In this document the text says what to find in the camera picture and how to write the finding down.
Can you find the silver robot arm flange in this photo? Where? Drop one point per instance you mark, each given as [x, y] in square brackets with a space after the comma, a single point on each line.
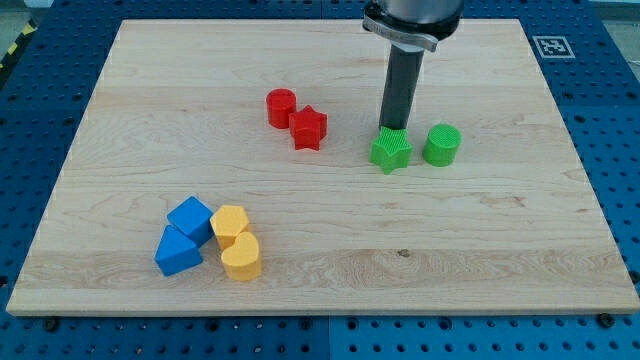
[413, 25]

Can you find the red star block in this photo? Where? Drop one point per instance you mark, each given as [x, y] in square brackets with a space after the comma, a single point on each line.
[308, 128]

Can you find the green star block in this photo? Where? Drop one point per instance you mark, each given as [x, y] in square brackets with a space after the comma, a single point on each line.
[391, 149]

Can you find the light wooden board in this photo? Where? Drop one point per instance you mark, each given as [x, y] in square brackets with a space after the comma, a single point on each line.
[511, 227]

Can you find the red cylinder block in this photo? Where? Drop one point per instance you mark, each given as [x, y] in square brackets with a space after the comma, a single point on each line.
[280, 102]

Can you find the yellow hexagon block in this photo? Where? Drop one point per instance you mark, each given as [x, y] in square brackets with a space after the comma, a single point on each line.
[228, 222]

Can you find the yellow heart block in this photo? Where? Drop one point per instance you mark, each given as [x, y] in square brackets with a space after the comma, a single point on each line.
[242, 261]

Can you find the green cylinder block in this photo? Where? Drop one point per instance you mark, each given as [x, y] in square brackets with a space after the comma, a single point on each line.
[441, 145]

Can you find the blue cube block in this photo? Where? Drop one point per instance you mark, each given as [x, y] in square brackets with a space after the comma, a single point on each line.
[192, 218]

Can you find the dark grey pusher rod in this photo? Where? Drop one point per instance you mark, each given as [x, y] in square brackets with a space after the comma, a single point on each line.
[401, 80]

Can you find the blue triangle block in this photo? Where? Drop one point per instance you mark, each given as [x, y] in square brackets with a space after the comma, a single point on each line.
[176, 252]

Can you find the white fiducial marker tag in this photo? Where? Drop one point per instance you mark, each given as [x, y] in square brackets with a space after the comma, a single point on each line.
[553, 47]

